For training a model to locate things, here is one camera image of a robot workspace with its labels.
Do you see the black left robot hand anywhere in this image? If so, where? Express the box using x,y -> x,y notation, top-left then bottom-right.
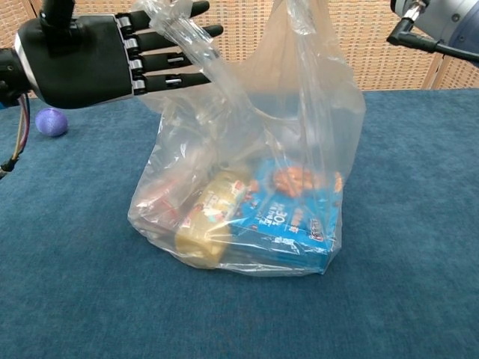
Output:
13,0 -> 225,110

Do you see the clear plastic shopping bag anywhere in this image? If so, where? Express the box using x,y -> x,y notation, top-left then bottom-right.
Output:
126,0 -> 367,277

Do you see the purple ball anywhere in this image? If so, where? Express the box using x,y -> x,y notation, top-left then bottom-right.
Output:
34,107 -> 70,138

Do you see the red white snack packet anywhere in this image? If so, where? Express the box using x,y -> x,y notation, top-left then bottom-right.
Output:
138,177 -> 192,229

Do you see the teal table cloth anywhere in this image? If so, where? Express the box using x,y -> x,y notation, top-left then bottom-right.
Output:
0,88 -> 479,359

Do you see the yellow snack packet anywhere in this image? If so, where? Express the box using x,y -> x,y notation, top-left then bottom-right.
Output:
174,170 -> 255,270

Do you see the blue cookie box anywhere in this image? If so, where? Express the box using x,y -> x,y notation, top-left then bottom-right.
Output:
230,156 -> 344,276

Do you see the woven bamboo folding screen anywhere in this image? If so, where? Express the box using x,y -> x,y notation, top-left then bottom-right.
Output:
0,0 -> 479,100

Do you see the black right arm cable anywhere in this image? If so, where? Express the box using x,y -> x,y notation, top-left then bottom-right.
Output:
386,3 -> 479,63

